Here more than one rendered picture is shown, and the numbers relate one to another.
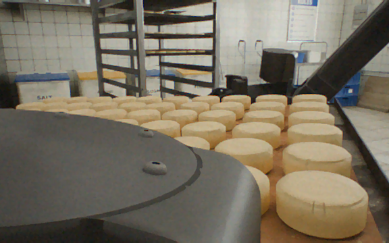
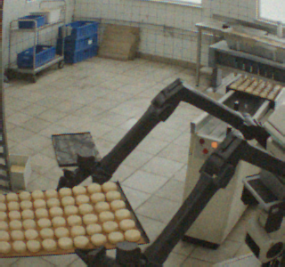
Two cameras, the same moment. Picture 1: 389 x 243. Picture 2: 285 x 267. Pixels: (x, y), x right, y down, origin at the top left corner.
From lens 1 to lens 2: 121 cm
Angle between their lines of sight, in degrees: 36
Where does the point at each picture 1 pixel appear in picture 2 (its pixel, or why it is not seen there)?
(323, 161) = (130, 226)
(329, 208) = (135, 237)
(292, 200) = (129, 237)
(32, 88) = not seen: outside the picture
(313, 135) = (124, 216)
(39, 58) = not seen: outside the picture
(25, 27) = not seen: outside the picture
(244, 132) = (105, 218)
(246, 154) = (113, 228)
